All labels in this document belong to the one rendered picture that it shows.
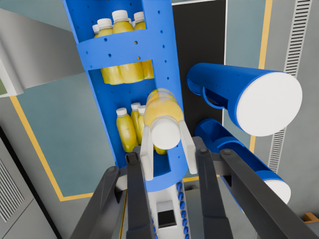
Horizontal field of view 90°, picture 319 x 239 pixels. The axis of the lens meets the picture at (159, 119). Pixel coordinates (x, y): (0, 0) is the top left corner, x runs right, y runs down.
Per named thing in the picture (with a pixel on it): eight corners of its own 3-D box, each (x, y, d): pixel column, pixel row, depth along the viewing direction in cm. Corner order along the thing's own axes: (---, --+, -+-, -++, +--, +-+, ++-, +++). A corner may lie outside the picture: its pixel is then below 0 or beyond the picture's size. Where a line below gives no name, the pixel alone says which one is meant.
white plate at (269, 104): (259, 62, 59) (257, 62, 60) (226, 128, 68) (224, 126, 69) (316, 84, 64) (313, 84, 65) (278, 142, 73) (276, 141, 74)
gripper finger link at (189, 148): (187, 148, 14) (195, 147, 14) (178, 120, 21) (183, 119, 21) (190, 175, 15) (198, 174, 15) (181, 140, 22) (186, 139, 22)
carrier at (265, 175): (223, 135, 173) (216, 113, 163) (292, 205, 92) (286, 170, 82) (199, 146, 176) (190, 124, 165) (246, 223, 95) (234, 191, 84)
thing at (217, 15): (175, 153, 195) (177, 161, 181) (161, 9, 138) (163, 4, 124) (217, 147, 196) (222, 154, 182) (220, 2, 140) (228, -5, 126)
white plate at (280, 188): (293, 207, 91) (292, 205, 92) (287, 173, 81) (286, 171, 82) (247, 225, 93) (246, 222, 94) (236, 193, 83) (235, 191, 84)
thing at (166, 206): (156, 206, 97) (158, 232, 82) (155, 201, 95) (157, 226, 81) (173, 202, 97) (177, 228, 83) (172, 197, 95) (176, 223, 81)
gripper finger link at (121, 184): (143, 188, 14) (109, 194, 14) (145, 155, 18) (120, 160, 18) (140, 174, 13) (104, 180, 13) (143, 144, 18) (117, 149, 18)
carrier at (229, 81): (192, 58, 141) (181, 88, 150) (256, 60, 60) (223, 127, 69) (220, 68, 146) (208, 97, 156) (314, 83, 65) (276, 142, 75)
